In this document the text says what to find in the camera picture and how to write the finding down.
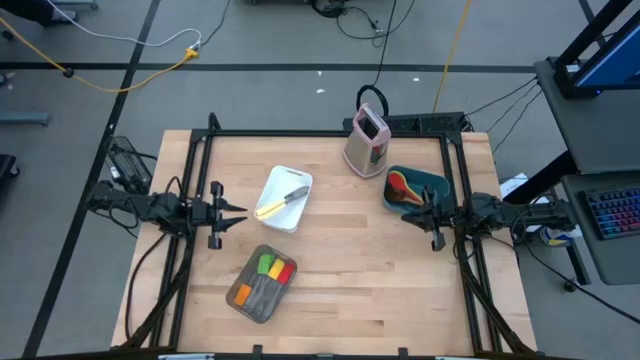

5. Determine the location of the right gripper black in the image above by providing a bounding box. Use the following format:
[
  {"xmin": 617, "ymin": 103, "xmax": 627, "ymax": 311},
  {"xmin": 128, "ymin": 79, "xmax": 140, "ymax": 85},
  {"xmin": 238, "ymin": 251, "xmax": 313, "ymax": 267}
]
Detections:
[{"xmin": 400, "ymin": 184, "xmax": 458, "ymax": 253}]

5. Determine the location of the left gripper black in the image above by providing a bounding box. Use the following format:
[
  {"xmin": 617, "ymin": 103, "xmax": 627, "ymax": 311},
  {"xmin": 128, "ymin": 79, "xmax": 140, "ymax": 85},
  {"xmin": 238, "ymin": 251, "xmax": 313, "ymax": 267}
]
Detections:
[{"xmin": 192, "ymin": 180, "xmax": 249, "ymax": 251}]

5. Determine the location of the yellow-handled knife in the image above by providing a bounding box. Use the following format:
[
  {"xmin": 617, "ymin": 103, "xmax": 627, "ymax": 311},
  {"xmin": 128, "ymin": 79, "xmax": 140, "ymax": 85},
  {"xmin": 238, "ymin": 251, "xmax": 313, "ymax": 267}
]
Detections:
[
  {"xmin": 255, "ymin": 199, "xmax": 289, "ymax": 222},
  {"xmin": 255, "ymin": 185, "xmax": 311, "ymax": 222}
]

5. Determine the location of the dark wooden spoon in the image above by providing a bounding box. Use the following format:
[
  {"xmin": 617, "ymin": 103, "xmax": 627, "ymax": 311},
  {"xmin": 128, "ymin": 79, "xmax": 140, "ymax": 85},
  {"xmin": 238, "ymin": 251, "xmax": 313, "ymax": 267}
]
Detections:
[{"xmin": 385, "ymin": 186, "xmax": 425, "ymax": 206}]

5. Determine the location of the red silicone spoon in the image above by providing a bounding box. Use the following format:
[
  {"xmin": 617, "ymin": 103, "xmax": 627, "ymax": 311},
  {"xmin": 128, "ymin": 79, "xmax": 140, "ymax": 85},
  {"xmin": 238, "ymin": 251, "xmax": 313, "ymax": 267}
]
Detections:
[{"xmin": 388, "ymin": 170, "xmax": 427, "ymax": 205}]

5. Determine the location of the teal plastic bin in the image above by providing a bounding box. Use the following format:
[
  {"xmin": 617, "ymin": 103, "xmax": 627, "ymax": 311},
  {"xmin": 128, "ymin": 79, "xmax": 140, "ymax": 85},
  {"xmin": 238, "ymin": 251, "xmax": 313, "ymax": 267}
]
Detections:
[{"xmin": 382, "ymin": 164, "xmax": 454, "ymax": 216}]

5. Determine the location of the white plastic bin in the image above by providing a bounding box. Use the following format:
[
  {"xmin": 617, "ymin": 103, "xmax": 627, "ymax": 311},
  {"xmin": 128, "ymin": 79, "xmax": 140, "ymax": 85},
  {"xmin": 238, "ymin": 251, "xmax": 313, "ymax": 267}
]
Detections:
[{"xmin": 253, "ymin": 164, "xmax": 314, "ymax": 235}]

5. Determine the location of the green silicone spatula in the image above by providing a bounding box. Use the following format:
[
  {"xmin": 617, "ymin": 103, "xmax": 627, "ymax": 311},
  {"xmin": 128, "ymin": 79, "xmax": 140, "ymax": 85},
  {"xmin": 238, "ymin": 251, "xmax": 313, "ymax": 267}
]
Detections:
[{"xmin": 256, "ymin": 253, "xmax": 276, "ymax": 277}]

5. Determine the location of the yellow silicone spatula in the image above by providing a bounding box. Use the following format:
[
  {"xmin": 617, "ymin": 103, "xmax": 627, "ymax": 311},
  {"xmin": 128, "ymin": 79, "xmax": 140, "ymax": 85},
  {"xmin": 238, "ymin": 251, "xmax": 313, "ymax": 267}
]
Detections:
[{"xmin": 267, "ymin": 257, "xmax": 286, "ymax": 282}]

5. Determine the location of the red silicone spatula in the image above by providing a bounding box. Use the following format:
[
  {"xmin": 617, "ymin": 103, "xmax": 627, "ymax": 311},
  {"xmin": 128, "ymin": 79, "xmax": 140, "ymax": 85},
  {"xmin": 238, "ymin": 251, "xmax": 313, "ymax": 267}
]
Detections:
[{"xmin": 276, "ymin": 262, "xmax": 297, "ymax": 286}]

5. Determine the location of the orange silicone spatula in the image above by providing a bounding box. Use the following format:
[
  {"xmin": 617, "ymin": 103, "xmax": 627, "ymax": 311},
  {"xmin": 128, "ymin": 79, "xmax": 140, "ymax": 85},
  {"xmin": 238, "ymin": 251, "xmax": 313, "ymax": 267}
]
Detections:
[{"xmin": 233, "ymin": 283, "xmax": 253, "ymax": 308}]

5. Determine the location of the grey translucent plastic bin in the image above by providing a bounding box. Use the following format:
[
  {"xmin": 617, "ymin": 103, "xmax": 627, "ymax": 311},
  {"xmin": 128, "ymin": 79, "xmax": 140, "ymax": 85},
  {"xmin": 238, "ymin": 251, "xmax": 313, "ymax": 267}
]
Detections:
[{"xmin": 225, "ymin": 243, "xmax": 299, "ymax": 325}]

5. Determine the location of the pink metal box grater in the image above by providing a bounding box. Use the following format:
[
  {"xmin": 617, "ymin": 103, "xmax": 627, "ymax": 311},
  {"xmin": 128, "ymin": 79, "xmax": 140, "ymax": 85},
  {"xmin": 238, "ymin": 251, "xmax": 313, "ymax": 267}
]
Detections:
[{"xmin": 342, "ymin": 102, "xmax": 393, "ymax": 179}]

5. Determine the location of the white paper sheet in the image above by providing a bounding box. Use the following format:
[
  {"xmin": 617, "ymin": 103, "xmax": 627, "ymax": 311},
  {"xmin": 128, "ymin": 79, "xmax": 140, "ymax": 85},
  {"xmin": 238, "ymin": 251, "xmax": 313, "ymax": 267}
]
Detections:
[{"xmin": 499, "ymin": 172, "xmax": 530, "ymax": 200}]

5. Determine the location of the black mesh box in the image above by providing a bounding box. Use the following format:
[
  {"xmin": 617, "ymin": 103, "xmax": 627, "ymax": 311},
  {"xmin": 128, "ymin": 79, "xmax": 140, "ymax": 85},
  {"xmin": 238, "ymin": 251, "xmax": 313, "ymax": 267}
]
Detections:
[{"xmin": 102, "ymin": 135, "xmax": 154, "ymax": 195}]

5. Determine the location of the white plastic bottle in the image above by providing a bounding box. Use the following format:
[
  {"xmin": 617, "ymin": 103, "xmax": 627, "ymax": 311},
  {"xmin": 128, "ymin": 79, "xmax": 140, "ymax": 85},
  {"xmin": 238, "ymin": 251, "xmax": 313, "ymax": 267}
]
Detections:
[{"xmin": 539, "ymin": 224, "xmax": 584, "ymax": 248}]

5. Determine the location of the black desk leg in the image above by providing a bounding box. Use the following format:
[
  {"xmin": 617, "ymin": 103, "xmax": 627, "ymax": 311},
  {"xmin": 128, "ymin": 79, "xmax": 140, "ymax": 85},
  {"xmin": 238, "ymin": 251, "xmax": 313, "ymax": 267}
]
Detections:
[{"xmin": 503, "ymin": 149, "xmax": 580, "ymax": 204}]

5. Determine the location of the black desk foot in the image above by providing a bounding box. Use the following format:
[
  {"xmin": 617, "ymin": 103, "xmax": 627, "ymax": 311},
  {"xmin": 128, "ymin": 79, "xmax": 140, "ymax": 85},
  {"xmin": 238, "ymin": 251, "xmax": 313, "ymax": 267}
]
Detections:
[{"xmin": 563, "ymin": 238, "xmax": 595, "ymax": 308}]

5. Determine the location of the grey desk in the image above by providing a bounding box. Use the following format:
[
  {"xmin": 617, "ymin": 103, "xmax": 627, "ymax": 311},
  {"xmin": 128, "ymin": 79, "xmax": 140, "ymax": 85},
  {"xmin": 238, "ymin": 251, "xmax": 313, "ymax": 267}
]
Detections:
[{"xmin": 533, "ymin": 57, "xmax": 640, "ymax": 286}]

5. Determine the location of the backlit keyboard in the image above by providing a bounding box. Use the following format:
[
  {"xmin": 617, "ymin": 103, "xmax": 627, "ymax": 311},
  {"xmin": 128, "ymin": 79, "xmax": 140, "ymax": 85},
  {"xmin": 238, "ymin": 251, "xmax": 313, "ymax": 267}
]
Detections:
[{"xmin": 583, "ymin": 186, "xmax": 640, "ymax": 241}]

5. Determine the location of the black caster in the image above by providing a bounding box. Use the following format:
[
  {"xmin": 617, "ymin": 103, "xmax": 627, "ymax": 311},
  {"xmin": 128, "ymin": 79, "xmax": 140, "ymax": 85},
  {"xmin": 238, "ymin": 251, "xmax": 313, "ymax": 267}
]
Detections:
[{"xmin": 0, "ymin": 153, "xmax": 21, "ymax": 182}]

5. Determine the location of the black round base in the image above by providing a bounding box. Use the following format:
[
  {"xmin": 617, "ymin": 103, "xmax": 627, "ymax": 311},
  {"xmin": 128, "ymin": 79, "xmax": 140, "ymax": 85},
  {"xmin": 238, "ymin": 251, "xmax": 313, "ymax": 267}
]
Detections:
[{"xmin": 309, "ymin": 0, "xmax": 351, "ymax": 19}]

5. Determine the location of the computer monitor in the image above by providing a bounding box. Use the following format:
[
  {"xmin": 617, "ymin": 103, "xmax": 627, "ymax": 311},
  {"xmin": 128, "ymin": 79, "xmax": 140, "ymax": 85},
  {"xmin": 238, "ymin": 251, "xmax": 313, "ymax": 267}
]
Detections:
[{"xmin": 572, "ymin": 12, "xmax": 640, "ymax": 91}]

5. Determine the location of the black monitor stand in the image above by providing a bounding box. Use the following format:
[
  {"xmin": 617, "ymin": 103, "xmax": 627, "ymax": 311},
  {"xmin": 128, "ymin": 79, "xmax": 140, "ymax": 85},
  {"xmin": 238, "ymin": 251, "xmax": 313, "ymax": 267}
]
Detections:
[{"xmin": 551, "ymin": 0, "xmax": 640, "ymax": 100}]

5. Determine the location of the person's leg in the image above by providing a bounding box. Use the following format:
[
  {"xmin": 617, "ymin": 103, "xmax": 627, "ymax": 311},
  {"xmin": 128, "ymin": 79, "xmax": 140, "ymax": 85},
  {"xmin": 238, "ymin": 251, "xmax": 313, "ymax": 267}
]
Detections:
[{"xmin": 0, "ymin": 0, "xmax": 79, "ymax": 27}]

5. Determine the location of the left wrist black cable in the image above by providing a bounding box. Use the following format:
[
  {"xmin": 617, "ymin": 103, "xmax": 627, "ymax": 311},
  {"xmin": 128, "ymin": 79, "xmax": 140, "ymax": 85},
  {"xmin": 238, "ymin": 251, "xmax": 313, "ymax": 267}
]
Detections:
[{"xmin": 165, "ymin": 175, "xmax": 185, "ymax": 201}]

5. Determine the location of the black aluminium table frame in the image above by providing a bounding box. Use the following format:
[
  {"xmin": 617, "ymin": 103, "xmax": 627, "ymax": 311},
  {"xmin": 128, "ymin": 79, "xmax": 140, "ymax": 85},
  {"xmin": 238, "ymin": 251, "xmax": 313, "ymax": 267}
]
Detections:
[{"xmin": 119, "ymin": 112, "xmax": 539, "ymax": 359}]

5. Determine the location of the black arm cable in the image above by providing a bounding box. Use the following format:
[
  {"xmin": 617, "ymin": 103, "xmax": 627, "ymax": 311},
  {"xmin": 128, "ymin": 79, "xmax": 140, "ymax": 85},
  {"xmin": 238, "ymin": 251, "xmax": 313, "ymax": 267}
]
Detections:
[{"xmin": 123, "ymin": 232, "xmax": 169, "ymax": 342}]

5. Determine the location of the thin black cable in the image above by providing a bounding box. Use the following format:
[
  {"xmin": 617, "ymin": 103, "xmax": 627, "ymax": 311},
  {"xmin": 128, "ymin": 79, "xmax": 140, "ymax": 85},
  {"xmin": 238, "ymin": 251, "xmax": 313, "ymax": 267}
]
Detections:
[
  {"xmin": 464, "ymin": 77, "xmax": 539, "ymax": 117},
  {"xmin": 492, "ymin": 89, "xmax": 544, "ymax": 154},
  {"xmin": 487, "ymin": 84, "xmax": 541, "ymax": 134}
]

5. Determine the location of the yellow hanging cable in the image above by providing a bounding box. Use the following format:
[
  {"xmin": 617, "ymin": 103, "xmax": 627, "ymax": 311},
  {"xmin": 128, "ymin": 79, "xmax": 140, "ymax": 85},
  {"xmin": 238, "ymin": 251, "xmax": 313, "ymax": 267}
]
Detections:
[{"xmin": 432, "ymin": 0, "xmax": 474, "ymax": 114}]

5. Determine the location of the black looped cable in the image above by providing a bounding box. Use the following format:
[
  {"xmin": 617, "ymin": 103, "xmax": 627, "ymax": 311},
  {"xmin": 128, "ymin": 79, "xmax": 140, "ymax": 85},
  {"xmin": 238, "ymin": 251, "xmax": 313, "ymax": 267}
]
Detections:
[{"xmin": 355, "ymin": 0, "xmax": 399, "ymax": 118}]

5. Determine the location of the black floor cable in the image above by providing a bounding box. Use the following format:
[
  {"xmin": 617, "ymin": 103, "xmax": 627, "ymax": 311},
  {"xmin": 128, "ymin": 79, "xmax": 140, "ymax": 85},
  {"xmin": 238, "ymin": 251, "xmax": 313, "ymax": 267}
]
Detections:
[
  {"xmin": 519, "ymin": 239, "xmax": 640, "ymax": 326},
  {"xmin": 198, "ymin": 0, "xmax": 232, "ymax": 50},
  {"xmin": 335, "ymin": 0, "xmax": 420, "ymax": 49}
]

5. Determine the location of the white cable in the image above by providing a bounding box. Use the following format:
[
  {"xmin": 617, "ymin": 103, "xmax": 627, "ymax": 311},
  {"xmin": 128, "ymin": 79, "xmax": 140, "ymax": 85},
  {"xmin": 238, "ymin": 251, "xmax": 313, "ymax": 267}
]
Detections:
[{"xmin": 45, "ymin": 0, "xmax": 203, "ymax": 51}]

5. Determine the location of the orange extension cable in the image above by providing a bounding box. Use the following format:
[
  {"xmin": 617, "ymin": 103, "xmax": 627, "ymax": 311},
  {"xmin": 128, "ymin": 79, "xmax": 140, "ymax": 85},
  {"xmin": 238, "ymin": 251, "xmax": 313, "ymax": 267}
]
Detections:
[{"xmin": 0, "ymin": 16, "xmax": 200, "ymax": 95}]

